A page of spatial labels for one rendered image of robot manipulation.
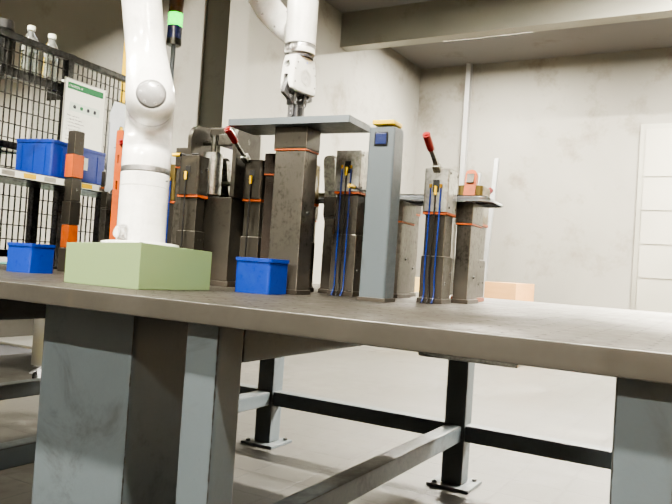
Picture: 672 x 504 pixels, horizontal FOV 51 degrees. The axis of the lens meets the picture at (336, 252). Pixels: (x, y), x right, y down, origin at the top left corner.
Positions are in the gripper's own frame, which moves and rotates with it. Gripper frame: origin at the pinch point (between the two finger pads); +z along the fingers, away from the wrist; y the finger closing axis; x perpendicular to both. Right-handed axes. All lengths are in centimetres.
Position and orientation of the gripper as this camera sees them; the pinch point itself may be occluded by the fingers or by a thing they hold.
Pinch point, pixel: (295, 113)
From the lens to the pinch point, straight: 193.7
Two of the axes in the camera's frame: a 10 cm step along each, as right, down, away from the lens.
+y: 5.9, 0.6, 8.0
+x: -8.0, -0.4, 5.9
